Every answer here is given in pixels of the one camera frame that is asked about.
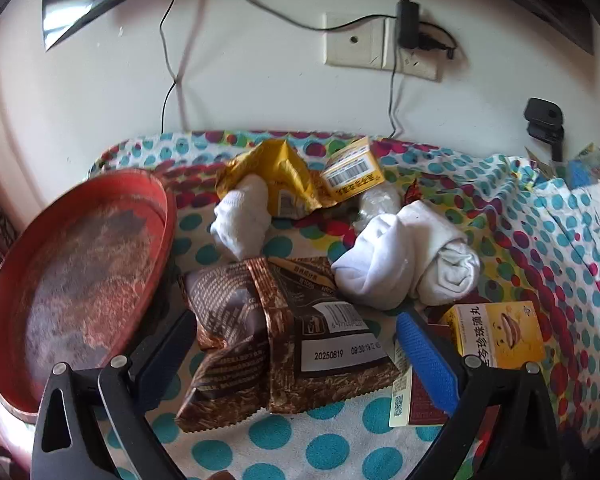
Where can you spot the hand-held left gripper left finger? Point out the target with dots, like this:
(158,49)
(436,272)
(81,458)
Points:
(165,355)

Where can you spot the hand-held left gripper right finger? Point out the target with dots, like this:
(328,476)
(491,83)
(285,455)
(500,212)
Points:
(427,360)

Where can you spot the yellow medicine box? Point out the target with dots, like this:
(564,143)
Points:
(352,172)
(495,335)

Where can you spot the brown snack packet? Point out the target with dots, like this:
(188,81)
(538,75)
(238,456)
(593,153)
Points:
(260,330)

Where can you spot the red round tray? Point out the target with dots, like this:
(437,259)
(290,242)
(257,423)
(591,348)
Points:
(70,270)

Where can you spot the yellow snack packet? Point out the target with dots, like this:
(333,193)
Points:
(280,165)

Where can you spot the maroon flat box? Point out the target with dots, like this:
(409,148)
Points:
(422,407)

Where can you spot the clear wrapped packet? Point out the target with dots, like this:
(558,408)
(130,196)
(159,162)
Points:
(587,170)

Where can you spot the white rolled sock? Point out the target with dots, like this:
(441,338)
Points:
(240,220)
(390,260)

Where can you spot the black plug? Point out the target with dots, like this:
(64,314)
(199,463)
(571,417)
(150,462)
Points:
(437,44)

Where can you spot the polka dot cloth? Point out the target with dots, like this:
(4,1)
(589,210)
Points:
(330,450)

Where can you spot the small red candy wrapper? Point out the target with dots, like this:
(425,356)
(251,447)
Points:
(413,192)

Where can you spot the clear plastic bag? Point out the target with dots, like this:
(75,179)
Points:
(377,202)

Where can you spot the black power adapter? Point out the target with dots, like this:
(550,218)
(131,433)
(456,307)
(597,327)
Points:
(408,22)

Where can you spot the black flat television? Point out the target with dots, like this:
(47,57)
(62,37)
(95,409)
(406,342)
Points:
(65,0)

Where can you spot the white wall power outlet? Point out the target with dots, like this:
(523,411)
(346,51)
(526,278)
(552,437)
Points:
(420,67)

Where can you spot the white wall socket plate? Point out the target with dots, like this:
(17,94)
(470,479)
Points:
(352,40)

